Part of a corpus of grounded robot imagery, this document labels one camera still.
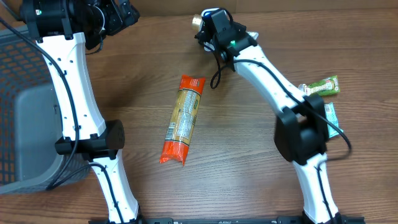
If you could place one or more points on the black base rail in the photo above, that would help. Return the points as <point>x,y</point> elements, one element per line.
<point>279,220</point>

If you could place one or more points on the orange spaghetti pack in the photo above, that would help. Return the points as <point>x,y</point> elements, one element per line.
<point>183,119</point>

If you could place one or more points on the white tube with gold cap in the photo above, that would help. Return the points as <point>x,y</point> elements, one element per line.
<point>197,23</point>

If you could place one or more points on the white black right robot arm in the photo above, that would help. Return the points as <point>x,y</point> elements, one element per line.
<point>301,129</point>

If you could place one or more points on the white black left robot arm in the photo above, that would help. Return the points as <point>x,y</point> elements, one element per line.
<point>65,32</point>

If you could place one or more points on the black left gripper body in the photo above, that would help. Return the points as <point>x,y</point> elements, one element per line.
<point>114,21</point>

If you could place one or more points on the teal snack packet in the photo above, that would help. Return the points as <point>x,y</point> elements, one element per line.
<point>332,118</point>

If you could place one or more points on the green yellow snack pouch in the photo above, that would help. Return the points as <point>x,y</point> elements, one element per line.
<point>325,87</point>

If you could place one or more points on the grey plastic shopping basket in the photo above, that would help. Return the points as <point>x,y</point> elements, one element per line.
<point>30,119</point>

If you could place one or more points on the white barcode scanner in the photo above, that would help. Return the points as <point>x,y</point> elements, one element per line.
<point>208,11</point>

